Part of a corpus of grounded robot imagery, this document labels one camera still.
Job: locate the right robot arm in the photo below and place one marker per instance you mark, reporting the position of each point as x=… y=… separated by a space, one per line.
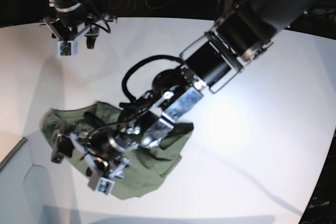
x=73 y=20

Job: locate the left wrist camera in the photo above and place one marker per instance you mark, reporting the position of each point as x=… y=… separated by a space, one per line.
x=101 y=184

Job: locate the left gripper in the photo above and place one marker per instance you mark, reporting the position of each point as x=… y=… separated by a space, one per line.
x=100 y=144

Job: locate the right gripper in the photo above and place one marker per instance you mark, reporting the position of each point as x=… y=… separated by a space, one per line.
x=89 y=28

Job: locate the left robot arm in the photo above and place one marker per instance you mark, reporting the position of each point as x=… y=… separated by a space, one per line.
x=236 y=38

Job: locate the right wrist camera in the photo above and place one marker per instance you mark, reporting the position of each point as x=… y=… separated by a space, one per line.
x=67 y=48

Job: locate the white table extension panel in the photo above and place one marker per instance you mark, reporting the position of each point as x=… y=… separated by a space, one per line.
x=33 y=190

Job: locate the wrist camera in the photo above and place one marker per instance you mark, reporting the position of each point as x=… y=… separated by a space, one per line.
x=67 y=48
x=101 y=184

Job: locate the green t-shirt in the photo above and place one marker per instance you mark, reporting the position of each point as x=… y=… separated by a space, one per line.
x=148 y=168

